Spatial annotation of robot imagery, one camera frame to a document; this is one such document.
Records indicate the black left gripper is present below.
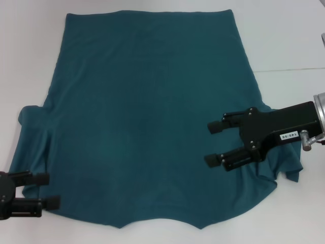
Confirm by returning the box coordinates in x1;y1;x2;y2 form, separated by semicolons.
0;171;61;221

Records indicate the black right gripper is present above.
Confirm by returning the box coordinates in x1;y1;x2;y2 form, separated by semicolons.
204;101;322;173

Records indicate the teal blue shirt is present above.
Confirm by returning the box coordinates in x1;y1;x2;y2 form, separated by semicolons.
15;9;304;222

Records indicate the right gripper metal cable plug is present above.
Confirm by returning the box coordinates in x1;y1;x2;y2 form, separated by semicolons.
299;129;325;152

